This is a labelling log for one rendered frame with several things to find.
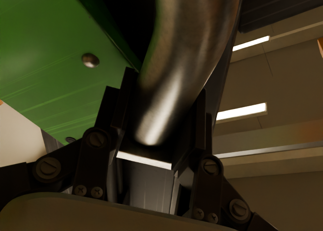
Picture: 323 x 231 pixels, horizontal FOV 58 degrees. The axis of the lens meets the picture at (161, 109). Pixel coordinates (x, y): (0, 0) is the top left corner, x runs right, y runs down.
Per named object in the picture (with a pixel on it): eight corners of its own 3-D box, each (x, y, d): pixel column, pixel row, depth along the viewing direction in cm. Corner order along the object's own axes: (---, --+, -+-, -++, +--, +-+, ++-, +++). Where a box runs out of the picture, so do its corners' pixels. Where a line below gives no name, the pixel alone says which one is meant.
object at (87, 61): (106, 55, 19) (102, 68, 18) (93, 61, 19) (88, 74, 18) (94, 42, 18) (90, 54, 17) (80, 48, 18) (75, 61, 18)
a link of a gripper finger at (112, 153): (31, 200, 13) (75, 89, 17) (102, 214, 13) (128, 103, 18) (25, 170, 10) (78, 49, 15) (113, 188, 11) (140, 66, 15)
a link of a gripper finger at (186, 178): (164, 226, 14) (175, 115, 18) (226, 239, 14) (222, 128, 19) (188, 204, 11) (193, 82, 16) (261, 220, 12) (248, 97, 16)
